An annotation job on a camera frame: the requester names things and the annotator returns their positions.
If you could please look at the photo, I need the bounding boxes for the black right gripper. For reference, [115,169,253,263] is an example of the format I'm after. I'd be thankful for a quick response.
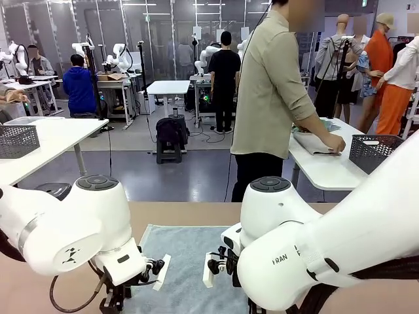
[247,296,264,314]

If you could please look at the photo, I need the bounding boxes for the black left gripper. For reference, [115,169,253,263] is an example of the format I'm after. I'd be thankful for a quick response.
[99,283,135,314]

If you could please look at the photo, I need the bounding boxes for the light blue towel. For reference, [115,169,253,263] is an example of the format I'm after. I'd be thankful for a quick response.
[122,224,249,314]

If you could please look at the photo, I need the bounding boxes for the grey plastic basket with handles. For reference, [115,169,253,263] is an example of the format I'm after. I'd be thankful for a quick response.
[348,133,407,175]

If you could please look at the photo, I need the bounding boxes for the sage green towel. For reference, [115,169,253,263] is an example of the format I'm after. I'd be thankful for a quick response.
[319,118,342,132]

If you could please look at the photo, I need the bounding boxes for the person's right forearm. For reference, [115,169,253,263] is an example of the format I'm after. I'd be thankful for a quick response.
[292,116,331,147]

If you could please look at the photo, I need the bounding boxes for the grey plastic lattice basket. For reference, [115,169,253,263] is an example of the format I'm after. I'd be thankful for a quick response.
[0,125,41,160]

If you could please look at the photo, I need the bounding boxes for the person's right hand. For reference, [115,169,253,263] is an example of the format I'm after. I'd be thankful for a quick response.
[322,133,347,154]

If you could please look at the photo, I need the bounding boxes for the bare bystander hand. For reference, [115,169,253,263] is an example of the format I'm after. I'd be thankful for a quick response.
[5,90,31,105]

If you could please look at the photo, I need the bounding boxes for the white table with rounded corners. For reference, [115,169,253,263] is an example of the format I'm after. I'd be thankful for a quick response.
[287,117,373,197]

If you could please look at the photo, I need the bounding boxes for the grey step stool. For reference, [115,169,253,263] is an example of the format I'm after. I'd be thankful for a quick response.
[156,140,187,164]

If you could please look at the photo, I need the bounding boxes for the white table with grey leg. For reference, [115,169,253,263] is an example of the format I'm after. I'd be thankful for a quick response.
[0,116,110,187]

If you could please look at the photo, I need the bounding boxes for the black backpack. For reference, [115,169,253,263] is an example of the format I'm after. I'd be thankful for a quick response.
[155,117,190,145]

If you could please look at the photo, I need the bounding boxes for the clear plastic bin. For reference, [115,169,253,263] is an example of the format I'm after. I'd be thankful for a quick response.
[2,116,66,127]

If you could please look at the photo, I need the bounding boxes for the person in beige shirt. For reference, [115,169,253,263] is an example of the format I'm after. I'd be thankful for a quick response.
[230,0,347,203]

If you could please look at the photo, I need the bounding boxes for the person in blue hoodie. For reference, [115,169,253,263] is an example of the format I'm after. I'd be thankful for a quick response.
[62,54,99,118]

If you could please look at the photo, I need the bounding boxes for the grey background workbench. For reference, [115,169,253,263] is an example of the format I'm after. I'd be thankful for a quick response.
[96,73,142,127]

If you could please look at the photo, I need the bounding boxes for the small white standing desk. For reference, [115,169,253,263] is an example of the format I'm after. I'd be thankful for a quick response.
[146,80,191,118]

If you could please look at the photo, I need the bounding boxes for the cardboard box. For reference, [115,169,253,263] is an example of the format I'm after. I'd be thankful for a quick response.
[96,73,127,82]

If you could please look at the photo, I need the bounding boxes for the long white background table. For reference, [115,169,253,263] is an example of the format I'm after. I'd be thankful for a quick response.
[0,80,64,117]

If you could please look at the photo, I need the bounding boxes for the thin black pole stand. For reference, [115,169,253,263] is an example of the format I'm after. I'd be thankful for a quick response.
[136,41,149,99]

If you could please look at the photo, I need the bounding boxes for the person in black clothes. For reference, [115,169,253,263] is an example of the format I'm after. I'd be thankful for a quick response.
[208,31,242,134]

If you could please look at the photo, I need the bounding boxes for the mannequin in orange trousers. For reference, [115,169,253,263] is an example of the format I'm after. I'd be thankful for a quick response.
[374,14,419,140]

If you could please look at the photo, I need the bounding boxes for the seated person in grey jacket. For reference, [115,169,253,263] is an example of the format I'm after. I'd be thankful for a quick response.
[27,44,56,78]

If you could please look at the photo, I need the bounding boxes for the figure in blue patterned dress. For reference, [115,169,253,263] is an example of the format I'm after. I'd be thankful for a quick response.
[352,15,380,133]

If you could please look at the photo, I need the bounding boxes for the black tripod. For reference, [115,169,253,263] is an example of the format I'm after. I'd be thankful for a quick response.
[310,35,357,118]

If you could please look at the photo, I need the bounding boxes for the mannequin in grey shirt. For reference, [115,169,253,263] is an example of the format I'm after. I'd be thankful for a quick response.
[315,14,365,125]

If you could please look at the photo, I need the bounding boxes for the mannequin in orange vest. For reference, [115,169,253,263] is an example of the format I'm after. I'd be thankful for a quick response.
[363,12,395,109]

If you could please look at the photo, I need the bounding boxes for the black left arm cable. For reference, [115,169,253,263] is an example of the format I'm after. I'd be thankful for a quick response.
[49,273,109,313]

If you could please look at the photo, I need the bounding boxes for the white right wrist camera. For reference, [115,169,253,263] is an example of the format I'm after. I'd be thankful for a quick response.
[202,247,237,288]

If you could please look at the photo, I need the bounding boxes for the tall black camera stand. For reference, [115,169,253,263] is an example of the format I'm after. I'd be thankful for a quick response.
[81,41,108,120]

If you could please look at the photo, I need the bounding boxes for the metal frame robot workbench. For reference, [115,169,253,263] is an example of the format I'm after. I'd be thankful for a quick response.
[189,74,236,128]

